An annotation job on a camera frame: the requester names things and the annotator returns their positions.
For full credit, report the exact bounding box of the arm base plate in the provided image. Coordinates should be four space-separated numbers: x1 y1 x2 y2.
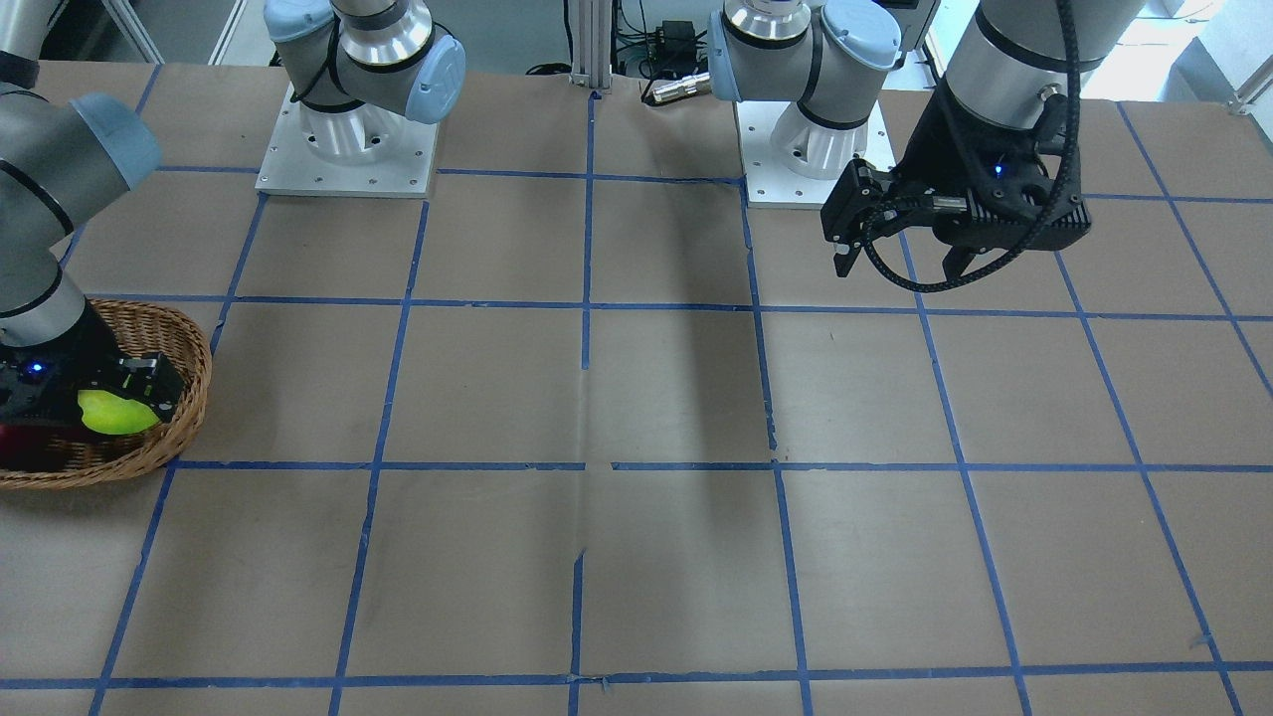
255 87 440 199
735 101 896 210

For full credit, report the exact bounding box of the green apple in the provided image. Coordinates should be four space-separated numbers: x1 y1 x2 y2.
76 390 160 437

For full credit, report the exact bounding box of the aluminium frame post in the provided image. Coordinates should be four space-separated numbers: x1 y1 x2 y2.
564 1 614 96

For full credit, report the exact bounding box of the wicker basket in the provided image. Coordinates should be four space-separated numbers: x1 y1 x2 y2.
3 299 211 490

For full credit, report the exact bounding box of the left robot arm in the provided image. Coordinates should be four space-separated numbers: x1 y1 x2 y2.
707 1 1141 293

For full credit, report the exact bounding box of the silver metal connector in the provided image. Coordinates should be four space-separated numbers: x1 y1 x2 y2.
640 73 712 107

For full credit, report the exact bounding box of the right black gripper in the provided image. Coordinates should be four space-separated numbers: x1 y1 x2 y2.
1 298 186 428

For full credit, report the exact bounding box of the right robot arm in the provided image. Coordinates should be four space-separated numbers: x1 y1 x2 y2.
1 1 467 436

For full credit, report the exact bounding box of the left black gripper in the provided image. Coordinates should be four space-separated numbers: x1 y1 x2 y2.
819 82 1068 282

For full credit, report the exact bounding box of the dark purple apple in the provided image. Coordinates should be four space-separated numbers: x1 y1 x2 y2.
1 426 47 459

